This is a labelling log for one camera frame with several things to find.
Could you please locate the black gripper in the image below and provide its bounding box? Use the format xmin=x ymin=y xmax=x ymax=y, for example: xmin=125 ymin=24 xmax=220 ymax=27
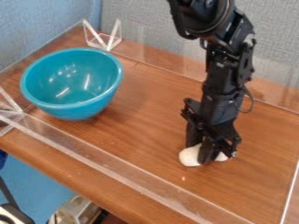
xmin=180 ymin=87 xmax=243 ymax=166

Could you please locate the back clear acrylic barrier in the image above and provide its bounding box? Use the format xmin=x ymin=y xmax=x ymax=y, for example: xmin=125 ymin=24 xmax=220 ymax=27
xmin=110 ymin=19 xmax=299 ymax=114

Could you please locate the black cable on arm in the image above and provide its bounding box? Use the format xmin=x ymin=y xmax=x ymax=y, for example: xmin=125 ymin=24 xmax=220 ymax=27
xmin=235 ymin=86 xmax=256 ymax=114

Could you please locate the grey metal bracket under table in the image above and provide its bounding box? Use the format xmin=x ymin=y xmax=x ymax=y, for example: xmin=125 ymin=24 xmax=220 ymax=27
xmin=46 ymin=195 xmax=102 ymax=224

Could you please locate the front clear acrylic barrier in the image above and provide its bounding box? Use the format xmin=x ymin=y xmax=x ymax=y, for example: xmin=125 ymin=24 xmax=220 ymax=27
xmin=0 ymin=87 xmax=253 ymax=224

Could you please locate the black chair part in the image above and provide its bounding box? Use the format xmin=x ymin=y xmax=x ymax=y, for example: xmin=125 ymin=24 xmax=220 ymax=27
xmin=0 ymin=176 xmax=34 ymax=224

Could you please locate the clear acrylic corner bracket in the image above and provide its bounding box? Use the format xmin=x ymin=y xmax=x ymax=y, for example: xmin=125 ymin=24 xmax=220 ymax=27
xmin=81 ymin=19 xmax=122 ymax=52

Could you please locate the clear acrylic barrier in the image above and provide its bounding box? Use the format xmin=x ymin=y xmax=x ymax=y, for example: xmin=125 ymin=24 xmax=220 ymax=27
xmin=280 ymin=168 xmax=299 ymax=224
xmin=110 ymin=19 xmax=299 ymax=114
xmin=0 ymin=87 xmax=253 ymax=224

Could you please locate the white brown toy mushroom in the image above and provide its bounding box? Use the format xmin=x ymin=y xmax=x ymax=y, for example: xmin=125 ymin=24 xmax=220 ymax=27
xmin=178 ymin=143 xmax=229 ymax=167

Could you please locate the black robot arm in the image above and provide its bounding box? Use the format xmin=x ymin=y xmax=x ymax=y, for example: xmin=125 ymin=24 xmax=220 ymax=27
xmin=166 ymin=0 xmax=257 ymax=167

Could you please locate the right clear acrylic barrier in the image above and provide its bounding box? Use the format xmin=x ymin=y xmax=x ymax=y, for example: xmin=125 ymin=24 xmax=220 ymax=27
xmin=280 ymin=168 xmax=299 ymax=224

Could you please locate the blue bowl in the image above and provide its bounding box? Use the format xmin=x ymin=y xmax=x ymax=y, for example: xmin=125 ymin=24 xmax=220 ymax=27
xmin=20 ymin=47 xmax=124 ymax=121

